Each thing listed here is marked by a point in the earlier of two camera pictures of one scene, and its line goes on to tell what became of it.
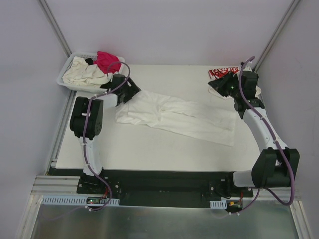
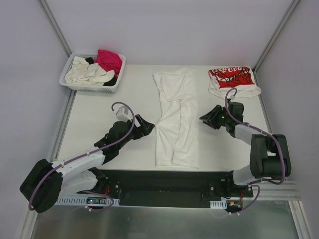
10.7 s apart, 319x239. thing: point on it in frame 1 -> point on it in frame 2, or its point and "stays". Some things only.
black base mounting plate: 161,187 stays
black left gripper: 130,89 -> 137,127
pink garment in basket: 104,59 stays
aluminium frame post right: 276,36 stays
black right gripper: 225,83 -> 219,118
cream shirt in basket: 82,74 stays
